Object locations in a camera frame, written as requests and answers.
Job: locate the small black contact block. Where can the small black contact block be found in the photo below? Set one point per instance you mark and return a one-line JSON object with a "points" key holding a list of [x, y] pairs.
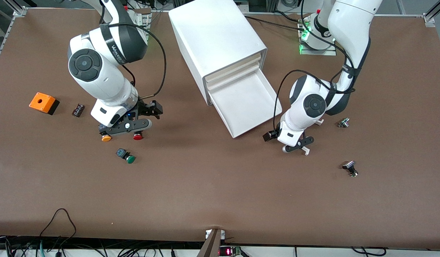
{"points": [[78, 110]]}

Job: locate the white drawer cabinet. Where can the white drawer cabinet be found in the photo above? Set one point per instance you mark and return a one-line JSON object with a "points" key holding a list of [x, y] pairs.
{"points": [[213, 32]]}

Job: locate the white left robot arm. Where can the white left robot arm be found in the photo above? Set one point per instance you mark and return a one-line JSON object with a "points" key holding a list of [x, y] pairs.
{"points": [[348, 28]]}

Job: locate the green push button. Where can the green push button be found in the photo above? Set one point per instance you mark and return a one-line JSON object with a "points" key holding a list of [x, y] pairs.
{"points": [[130, 159]]}

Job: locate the small metal switch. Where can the small metal switch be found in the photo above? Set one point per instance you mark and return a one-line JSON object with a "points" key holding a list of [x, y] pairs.
{"points": [[344, 123]]}

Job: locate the red push button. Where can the red push button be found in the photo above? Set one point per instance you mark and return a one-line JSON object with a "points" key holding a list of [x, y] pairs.
{"points": [[138, 137]]}

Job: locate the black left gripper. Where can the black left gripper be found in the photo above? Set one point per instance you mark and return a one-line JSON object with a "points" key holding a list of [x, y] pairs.
{"points": [[269, 136]]}

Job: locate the orange push button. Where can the orange push button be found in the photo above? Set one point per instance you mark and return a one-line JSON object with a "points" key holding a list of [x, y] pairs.
{"points": [[106, 139]]}

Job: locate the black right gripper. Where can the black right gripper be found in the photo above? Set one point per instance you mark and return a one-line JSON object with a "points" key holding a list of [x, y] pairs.
{"points": [[147, 109]]}

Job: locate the orange box with hole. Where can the orange box with hole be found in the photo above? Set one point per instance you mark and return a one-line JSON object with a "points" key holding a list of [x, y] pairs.
{"points": [[48, 100]]}

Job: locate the small white clamp bracket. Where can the small white clamp bracket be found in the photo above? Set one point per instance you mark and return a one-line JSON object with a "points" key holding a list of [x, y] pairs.
{"points": [[208, 234]]}

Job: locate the brown angled bar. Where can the brown angled bar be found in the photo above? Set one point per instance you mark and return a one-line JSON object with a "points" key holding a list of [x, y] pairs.
{"points": [[211, 246]]}

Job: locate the aluminium arm base plate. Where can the aluminium arm base plate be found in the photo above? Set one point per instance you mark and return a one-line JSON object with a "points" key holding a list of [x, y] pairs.
{"points": [[145, 18], [313, 52]]}

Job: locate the red lit electronic module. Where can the red lit electronic module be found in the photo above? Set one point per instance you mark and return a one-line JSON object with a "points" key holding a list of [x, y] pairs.
{"points": [[229, 251]]}

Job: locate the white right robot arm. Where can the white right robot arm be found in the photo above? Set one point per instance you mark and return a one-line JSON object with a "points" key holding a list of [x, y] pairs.
{"points": [[98, 78]]}

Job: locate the cream cabinet drawer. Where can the cream cabinet drawer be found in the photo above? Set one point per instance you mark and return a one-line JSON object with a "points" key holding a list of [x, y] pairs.
{"points": [[233, 69], [233, 76], [245, 103]]}

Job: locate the aluminium frame post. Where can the aluminium frame post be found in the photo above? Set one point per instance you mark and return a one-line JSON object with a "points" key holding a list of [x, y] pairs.
{"points": [[18, 8], [432, 14]]}

